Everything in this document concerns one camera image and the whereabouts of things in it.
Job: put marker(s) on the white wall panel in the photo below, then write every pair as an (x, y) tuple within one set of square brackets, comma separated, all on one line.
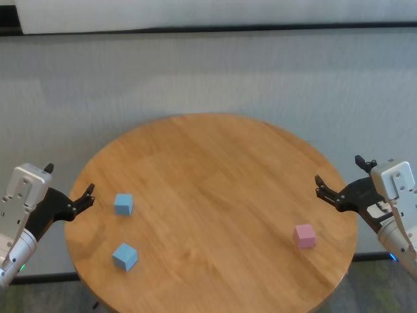
[(195, 13)]

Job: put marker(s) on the black table foot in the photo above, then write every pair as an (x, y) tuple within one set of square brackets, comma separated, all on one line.
[(95, 305)]

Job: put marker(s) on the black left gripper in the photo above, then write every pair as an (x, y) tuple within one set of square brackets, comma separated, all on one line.
[(49, 208)]

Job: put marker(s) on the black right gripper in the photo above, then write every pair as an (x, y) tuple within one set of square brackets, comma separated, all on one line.
[(358, 195)]

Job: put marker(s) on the pink cube block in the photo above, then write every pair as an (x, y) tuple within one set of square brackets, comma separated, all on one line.
[(304, 237)]

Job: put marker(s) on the black horizontal trim strip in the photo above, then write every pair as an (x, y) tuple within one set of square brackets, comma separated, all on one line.
[(195, 28)]

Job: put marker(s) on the blue cube block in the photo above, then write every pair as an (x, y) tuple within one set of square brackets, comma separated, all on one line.
[(123, 204), (124, 257)]

